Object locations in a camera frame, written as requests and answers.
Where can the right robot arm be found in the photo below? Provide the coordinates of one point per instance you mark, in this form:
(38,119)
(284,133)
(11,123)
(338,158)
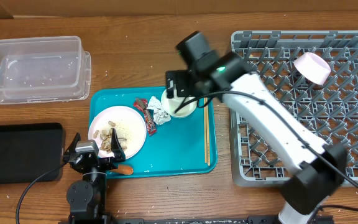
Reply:
(317,167)

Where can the wooden chopstick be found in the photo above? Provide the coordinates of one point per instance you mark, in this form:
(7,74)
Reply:
(208,133)
(205,111)

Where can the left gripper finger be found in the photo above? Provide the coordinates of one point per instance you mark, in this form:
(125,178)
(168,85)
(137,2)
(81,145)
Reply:
(71,148)
(116,149)

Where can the left wooden chopstick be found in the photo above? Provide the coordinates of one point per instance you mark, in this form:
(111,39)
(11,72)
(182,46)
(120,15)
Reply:
(205,111)

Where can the white saucer bowl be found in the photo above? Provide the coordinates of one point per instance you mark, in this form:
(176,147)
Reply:
(171,104)

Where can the grey dishwasher rack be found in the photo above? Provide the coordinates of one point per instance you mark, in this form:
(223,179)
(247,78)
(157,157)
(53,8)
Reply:
(330,111)

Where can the orange carrot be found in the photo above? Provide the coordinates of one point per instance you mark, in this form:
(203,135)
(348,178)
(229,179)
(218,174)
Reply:
(123,170)

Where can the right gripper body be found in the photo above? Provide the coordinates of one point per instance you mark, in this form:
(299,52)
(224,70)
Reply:
(188,84)

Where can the pink bowl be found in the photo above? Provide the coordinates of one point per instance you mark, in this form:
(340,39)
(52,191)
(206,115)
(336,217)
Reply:
(313,68)

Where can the black tray bin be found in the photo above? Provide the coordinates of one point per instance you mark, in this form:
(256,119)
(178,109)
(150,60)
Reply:
(30,150)

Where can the right wooden chopstick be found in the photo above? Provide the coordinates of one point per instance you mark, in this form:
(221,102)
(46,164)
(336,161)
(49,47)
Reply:
(208,133)

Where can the red snack wrapper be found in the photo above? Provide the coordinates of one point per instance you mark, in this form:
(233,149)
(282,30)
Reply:
(141,105)

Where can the clear plastic bin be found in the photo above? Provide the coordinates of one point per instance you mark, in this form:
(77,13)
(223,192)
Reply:
(44,69)

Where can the peanut shells and rice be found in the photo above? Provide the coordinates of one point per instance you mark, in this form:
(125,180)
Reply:
(105,135)

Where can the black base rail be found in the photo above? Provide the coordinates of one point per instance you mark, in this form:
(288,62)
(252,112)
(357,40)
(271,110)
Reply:
(255,219)

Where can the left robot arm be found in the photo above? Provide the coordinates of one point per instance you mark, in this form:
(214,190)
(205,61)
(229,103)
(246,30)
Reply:
(87,197)

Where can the teal serving tray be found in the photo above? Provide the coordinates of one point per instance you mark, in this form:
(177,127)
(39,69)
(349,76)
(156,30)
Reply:
(177,148)

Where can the white tissue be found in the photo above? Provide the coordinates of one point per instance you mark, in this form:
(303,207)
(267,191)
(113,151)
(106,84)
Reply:
(160,116)

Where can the cardboard back panel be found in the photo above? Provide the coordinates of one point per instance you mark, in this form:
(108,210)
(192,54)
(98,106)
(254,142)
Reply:
(88,8)

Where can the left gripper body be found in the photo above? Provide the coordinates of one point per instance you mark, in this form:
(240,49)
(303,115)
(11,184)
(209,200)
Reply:
(105,164)

